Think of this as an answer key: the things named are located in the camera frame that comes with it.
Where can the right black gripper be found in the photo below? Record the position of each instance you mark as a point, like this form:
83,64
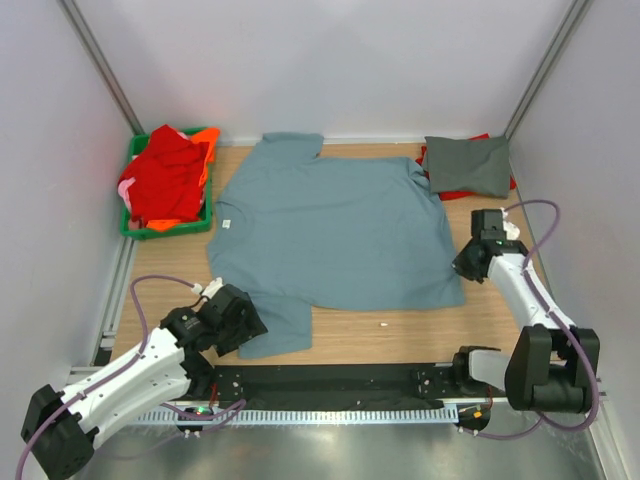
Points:
459,263

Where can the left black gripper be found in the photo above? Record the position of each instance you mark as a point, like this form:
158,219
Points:
250,326

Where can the blue-grey t shirt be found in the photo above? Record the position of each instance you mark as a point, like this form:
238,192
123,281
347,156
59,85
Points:
297,230

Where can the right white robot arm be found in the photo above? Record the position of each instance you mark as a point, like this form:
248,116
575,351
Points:
552,368

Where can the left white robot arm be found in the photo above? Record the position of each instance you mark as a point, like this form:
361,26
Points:
63,429

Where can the folded red t shirt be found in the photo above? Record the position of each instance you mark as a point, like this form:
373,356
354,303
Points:
450,195

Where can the folded grey t shirt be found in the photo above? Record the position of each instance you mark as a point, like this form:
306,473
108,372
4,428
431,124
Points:
470,165

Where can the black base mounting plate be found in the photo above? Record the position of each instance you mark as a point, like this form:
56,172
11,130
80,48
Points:
353,387

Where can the green plastic bin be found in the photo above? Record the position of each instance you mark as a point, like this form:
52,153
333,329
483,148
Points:
129,228

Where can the red t shirt in bin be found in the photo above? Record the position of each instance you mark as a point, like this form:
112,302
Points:
140,193

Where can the pink t shirt in bin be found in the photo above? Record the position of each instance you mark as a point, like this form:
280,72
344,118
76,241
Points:
123,191

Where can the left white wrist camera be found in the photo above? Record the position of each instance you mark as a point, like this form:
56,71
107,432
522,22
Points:
208,291

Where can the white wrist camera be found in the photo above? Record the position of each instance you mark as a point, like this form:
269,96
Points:
513,232
208,291

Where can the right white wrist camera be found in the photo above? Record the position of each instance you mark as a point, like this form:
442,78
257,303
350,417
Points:
513,232

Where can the white slotted cable duct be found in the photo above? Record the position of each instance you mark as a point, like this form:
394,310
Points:
248,418

